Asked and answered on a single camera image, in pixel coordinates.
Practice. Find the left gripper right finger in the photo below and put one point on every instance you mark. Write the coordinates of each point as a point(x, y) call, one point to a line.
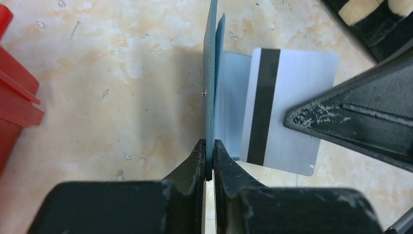
point(246, 206)

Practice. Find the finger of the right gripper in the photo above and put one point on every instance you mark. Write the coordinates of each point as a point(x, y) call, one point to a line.
point(402, 226)
point(371, 113)

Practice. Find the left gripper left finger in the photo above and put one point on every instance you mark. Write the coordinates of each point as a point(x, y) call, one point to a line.
point(172, 205)

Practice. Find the silver magnetic stripe card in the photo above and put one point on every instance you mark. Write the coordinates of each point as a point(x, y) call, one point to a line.
point(280, 79)

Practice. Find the blue card holder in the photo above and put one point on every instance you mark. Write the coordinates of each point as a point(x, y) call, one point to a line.
point(224, 91)

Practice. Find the red plastic bin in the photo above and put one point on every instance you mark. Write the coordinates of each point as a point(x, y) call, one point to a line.
point(18, 89)

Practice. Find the black floral blanket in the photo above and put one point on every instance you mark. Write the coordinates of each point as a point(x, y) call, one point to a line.
point(384, 27)

